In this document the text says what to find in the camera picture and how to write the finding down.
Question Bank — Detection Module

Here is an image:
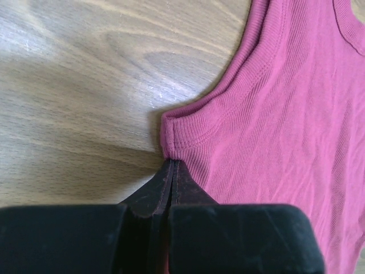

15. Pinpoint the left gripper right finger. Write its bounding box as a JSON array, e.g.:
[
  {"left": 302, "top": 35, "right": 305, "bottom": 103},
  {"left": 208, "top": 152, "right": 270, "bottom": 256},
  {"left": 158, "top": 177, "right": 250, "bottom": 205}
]
[{"left": 168, "top": 161, "right": 325, "bottom": 273}]

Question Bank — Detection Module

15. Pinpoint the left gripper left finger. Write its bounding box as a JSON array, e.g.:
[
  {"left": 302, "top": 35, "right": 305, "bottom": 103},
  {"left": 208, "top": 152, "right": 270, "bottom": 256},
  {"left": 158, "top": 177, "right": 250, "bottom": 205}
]
[{"left": 1, "top": 160, "right": 174, "bottom": 273}]

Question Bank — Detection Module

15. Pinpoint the red tank top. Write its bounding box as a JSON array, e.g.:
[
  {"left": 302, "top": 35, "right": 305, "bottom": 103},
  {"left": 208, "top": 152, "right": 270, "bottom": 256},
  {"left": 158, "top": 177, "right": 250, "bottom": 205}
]
[{"left": 160, "top": 1, "right": 364, "bottom": 273}]

